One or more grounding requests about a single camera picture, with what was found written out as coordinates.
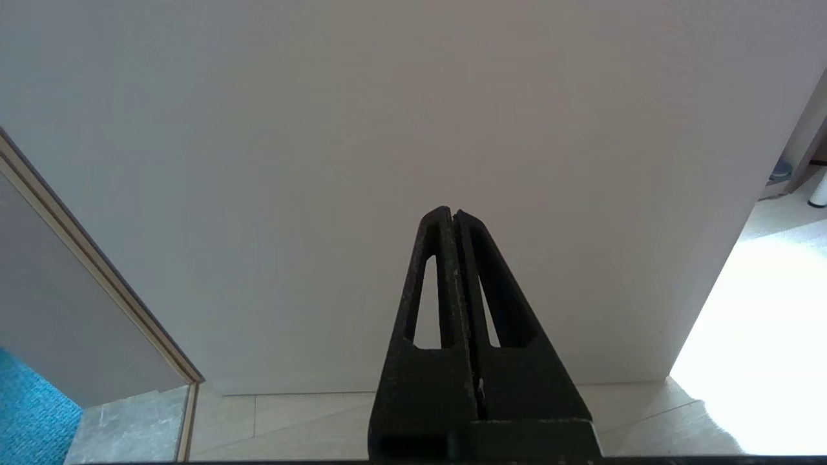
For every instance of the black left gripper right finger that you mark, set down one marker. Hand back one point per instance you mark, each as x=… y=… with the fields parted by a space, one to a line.
x=523 y=394

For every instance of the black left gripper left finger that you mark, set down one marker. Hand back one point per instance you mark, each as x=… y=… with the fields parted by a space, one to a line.
x=420 y=387

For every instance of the beige room door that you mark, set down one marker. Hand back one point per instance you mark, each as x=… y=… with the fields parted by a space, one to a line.
x=387 y=129

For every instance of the dark grey slipper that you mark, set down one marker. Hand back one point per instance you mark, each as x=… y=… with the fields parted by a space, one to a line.
x=780 y=170

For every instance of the gold-framed glass panel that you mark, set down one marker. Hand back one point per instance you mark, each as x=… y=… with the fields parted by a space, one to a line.
x=77 y=323

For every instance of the white table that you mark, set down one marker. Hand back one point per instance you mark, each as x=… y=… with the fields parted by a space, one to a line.
x=819 y=190

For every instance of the beige open shoe cabinet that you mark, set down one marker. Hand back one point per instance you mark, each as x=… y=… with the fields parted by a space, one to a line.
x=801 y=142

